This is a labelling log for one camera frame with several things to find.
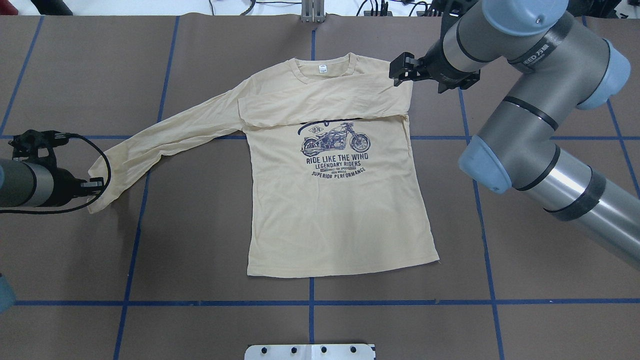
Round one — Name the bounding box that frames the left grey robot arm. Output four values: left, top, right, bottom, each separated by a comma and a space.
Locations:
0, 159, 105, 215

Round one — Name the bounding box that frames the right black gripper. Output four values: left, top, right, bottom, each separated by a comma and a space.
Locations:
389, 40, 480, 94

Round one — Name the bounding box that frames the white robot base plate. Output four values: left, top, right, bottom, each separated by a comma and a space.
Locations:
244, 343, 377, 360

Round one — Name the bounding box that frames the beige long-sleeve printed shirt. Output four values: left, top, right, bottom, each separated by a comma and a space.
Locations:
88, 53, 440, 278

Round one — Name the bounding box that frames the aluminium frame post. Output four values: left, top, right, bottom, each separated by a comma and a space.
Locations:
301, 0, 326, 24

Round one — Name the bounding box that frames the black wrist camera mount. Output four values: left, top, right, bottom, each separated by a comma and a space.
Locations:
8, 129, 71, 170

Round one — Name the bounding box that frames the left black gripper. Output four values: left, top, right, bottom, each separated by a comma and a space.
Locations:
49, 168, 106, 207

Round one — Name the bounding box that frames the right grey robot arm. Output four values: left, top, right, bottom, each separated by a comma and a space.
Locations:
389, 0, 640, 268

